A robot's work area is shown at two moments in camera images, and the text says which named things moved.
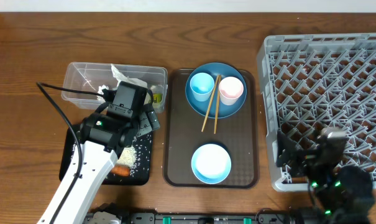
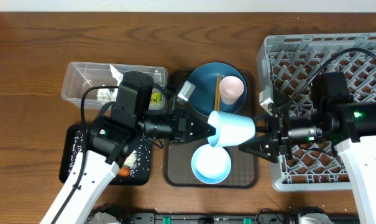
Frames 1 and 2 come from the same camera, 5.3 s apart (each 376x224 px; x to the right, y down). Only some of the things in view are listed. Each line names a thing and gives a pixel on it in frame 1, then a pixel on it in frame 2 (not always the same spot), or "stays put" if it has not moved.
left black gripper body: x=146 y=122 to x=179 y=125
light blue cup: x=202 y=85 to x=230 y=128
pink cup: x=230 y=89 stays put
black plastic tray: x=69 y=160 stays put
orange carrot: x=121 y=170 stays put
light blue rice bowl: x=211 y=163 stays put
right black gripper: x=305 y=156 to x=279 y=138
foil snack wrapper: x=157 y=98 stays put
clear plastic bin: x=97 y=76 stays put
